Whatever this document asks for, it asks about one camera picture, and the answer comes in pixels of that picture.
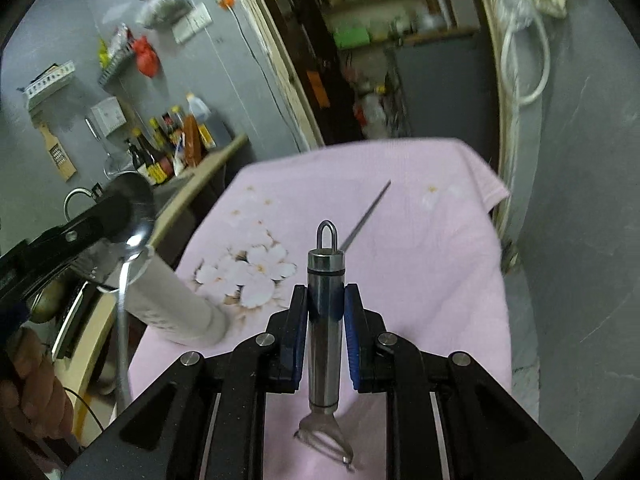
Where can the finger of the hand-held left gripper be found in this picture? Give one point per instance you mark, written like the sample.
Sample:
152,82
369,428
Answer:
95,225

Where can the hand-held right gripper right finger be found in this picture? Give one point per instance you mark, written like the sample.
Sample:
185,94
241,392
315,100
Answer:
352,350

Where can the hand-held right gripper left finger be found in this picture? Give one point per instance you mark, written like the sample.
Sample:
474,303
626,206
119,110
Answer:
287,332

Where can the steel peeler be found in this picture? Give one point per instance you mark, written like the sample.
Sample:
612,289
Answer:
322,335

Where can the metal spoon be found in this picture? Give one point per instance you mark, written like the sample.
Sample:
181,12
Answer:
141,232

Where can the white plastic utensil holder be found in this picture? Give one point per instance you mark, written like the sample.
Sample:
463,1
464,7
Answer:
175,305

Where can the silver metal chopstick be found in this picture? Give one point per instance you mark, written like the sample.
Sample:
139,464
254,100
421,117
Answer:
370,210

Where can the person's left hand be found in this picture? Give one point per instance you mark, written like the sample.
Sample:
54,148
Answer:
35,390

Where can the metal faucet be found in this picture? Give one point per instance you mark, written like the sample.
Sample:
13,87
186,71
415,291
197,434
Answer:
75,196

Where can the metal skimmer strainer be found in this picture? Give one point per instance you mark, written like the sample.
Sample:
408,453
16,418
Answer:
115,162

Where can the dark pump bottle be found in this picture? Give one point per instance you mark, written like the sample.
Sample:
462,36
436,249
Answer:
137,161

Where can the wooden grater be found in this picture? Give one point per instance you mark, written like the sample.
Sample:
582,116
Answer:
57,155

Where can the yellow cap sauce bottle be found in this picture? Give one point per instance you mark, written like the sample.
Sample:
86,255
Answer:
162,142
156,167

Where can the pink floral table cloth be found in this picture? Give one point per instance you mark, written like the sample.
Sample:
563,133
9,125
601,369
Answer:
425,285

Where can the dark cap sauce bottle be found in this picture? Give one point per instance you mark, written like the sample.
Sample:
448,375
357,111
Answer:
169,129

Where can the red chili powder bag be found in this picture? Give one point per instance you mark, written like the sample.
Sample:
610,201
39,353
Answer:
192,144

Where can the yellow cap clear bottle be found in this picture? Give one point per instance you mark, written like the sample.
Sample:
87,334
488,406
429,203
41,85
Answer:
178,120

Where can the yellow green seasoning packet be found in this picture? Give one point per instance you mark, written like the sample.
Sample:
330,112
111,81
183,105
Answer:
103,53

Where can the red plastic bag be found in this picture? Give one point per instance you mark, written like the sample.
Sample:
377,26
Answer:
146,58

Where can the red seasoning packets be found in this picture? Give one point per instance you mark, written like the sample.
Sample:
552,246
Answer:
120,41

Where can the white plastic bag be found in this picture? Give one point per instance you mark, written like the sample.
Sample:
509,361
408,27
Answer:
374,112

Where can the orange door sticker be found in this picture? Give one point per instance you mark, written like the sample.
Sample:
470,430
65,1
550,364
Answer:
318,89

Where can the grey cabinet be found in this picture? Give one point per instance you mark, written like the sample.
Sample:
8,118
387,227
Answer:
445,90

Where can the dark wooden door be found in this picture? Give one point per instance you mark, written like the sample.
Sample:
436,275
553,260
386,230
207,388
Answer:
325,45

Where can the green box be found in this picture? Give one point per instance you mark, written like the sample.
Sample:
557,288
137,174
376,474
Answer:
352,37

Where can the wooden cutting board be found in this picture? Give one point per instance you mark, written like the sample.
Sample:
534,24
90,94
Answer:
430,36

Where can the black wall socket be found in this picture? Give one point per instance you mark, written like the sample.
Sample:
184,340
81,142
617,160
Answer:
96,190

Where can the white wall box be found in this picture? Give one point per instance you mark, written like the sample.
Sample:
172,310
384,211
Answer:
107,116

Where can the white plastic wall basket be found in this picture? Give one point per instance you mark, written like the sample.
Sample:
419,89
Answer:
50,84

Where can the metal wall rack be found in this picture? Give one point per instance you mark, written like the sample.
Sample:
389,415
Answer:
117,71

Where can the white wall switch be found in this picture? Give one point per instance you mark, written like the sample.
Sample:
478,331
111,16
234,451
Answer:
182,33

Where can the white wall socket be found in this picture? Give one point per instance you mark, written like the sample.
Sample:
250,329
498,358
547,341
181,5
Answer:
201,16

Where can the worn wooden door frame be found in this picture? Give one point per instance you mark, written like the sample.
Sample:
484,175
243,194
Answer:
280,52

